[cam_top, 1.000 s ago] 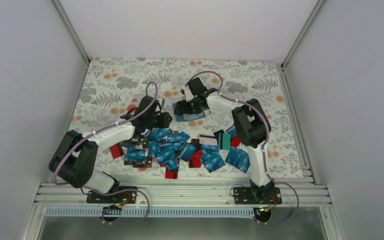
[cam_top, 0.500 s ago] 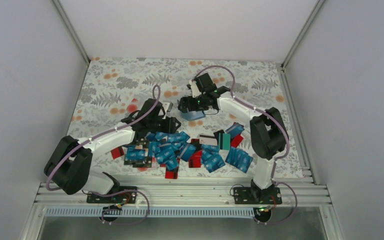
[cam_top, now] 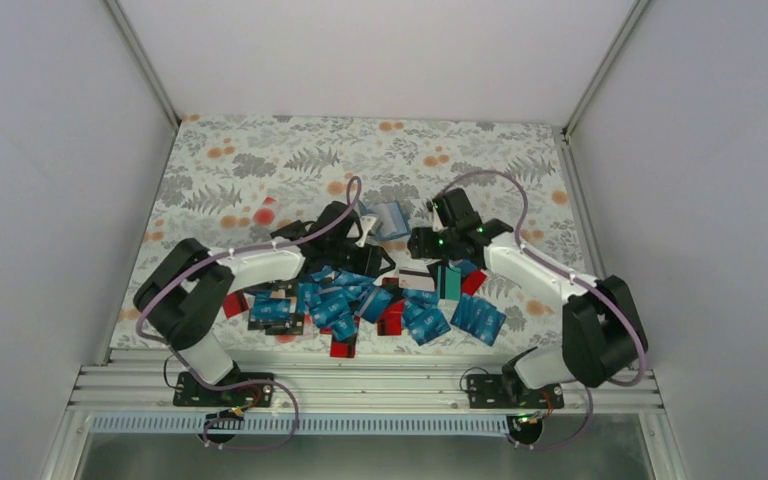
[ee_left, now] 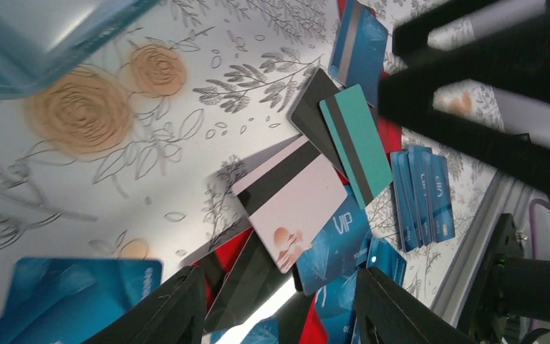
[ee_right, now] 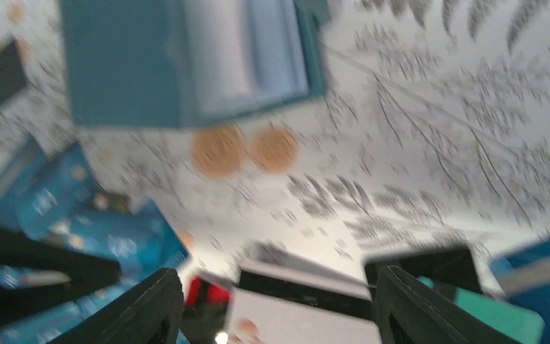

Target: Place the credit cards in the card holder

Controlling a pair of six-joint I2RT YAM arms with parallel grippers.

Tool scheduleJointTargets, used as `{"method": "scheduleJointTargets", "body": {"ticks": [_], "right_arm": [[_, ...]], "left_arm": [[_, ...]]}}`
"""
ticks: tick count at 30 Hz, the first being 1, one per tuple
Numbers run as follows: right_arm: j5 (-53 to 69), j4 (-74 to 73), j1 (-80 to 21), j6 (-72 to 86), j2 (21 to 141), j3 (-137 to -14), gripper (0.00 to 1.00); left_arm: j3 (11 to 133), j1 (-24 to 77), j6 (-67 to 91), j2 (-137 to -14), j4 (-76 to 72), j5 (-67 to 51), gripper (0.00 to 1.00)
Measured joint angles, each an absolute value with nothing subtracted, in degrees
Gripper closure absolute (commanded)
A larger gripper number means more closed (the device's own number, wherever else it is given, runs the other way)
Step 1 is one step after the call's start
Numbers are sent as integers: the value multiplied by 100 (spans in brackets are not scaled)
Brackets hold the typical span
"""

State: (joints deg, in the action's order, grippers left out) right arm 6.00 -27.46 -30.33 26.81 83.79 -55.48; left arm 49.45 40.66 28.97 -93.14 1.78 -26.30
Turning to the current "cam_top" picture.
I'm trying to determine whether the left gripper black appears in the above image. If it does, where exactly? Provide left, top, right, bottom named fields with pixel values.
left=326, top=240, right=395, bottom=278

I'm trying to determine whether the blue leather card holder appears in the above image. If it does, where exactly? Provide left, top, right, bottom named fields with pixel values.
left=359, top=201, right=411, bottom=242

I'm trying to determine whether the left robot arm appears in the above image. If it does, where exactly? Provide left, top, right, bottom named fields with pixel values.
left=133, top=201, right=388, bottom=405

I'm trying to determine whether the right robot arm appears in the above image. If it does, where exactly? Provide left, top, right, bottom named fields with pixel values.
left=408, top=188, right=648, bottom=407

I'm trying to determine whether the teal black stripe card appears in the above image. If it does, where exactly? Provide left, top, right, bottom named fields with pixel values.
left=435, top=265, right=462, bottom=301

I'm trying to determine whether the red card right side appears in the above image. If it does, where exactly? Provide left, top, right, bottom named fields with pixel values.
left=461, top=270, right=488, bottom=296

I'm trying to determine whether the blue cards right stack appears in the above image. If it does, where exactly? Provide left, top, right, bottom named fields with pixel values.
left=450, top=294, right=507, bottom=346

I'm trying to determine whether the red card front centre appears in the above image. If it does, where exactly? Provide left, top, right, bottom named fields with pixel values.
left=329, top=336, right=357, bottom=358

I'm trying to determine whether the white red translucent card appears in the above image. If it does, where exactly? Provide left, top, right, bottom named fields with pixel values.
left=251, top=197, right=283, bottom=227

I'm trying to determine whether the red card left side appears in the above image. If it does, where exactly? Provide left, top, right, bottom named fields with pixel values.
left=222, top=290, right=249, bottom=318

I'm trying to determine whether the floral patterned table mat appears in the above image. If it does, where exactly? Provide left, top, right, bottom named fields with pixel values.
left=110, top=113, right=607, bottom=359

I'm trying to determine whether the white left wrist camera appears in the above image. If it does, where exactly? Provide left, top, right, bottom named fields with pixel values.
left=356, top=214, right=380, bottom=247

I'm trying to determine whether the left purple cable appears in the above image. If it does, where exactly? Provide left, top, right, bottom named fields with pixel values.
left=135, top=175, right=364, bottom=389

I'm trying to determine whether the purple cable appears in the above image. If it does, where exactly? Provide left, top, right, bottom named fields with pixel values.
left=135, top=175, right=364, bottom=389
left=436, top=170, right=650, bottom=389

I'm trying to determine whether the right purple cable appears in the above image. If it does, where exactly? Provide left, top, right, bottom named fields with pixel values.
left=436, top=170, right=650, bottom=389

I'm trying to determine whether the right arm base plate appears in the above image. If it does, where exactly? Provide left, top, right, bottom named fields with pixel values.
left=461, top=373, right=565, bottom=410

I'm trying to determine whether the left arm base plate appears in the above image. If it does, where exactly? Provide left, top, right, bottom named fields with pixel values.
left=172, top=372, right=274, bottom=408

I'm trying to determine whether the aluminium rail frame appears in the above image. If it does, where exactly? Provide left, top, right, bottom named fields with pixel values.
left=69, top=351, right=664, bottom=415

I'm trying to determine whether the grey perforated cable duct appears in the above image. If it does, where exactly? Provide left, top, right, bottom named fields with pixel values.
left=88, top=412, right=508, bottom=437

